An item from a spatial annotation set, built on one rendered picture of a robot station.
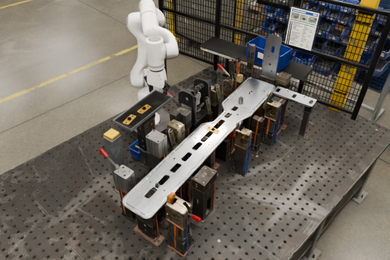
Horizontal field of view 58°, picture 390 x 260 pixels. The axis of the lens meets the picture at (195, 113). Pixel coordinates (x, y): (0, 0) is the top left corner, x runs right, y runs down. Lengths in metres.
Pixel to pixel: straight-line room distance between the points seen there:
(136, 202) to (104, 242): 0.36
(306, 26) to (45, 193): 2.07
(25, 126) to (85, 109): 0.63
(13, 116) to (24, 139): 0.45
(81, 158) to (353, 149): 1.86
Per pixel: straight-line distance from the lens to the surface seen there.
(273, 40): 2.51
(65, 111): 4.13
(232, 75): 2.43
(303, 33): 2.73
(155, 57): 1.73
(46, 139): 3.82
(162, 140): 1.91
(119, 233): 2.06
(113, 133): 1.91
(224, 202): 2.14
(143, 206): 1.76
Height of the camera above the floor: 2.40
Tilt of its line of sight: 39 degrees down
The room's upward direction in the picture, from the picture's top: straight up
